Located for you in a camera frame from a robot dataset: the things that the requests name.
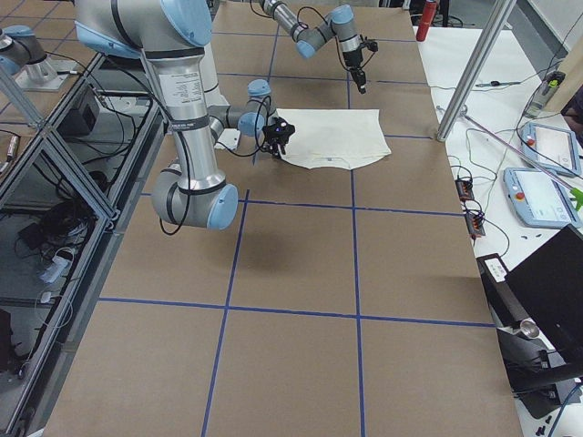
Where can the black monitor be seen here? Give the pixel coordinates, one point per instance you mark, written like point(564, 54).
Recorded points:
point(548, 285)

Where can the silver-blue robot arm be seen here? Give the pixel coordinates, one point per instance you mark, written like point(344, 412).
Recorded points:
point(170, 38)
point(353, 49)

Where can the red cylinder bottle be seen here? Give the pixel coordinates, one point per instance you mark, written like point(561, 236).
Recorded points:
point(426, 20)

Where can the long reacher grabber stick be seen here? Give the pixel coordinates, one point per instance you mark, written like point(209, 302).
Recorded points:
point(576, 193)

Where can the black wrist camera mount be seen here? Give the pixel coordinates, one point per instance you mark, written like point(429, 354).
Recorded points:
point(279, 125)
point(369, 44)

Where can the cream long-sleeve cat shirt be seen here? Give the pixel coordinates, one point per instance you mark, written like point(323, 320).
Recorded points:
point(334, 138)

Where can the teach pendant tablet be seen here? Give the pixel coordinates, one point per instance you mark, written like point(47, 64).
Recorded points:
point(539, 201)
point(552, 148)

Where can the aluminium frame post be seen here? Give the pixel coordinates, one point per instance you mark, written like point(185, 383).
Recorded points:
point(485, 43)

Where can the near teach pendant tablet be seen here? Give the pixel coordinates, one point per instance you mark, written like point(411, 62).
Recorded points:
point(539, 201)

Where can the black labelled box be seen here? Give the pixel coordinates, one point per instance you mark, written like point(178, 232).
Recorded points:
point(504, 304)

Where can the far teach pendant tablet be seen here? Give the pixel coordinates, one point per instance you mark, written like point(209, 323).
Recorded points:
point(552, 148)

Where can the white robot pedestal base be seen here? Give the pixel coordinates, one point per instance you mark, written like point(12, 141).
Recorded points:
point(228, 136)

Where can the clear water bottle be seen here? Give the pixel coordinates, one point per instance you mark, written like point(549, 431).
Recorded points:
point(548, 87)

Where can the green strap wristwatch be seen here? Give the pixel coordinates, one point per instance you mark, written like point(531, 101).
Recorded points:
point(497, 84)

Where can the orange black electronics board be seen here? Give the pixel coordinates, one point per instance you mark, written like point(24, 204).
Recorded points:
point(464, 188)

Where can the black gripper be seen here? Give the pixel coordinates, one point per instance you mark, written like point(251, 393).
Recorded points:
point(352, 59)
point(275, 146)

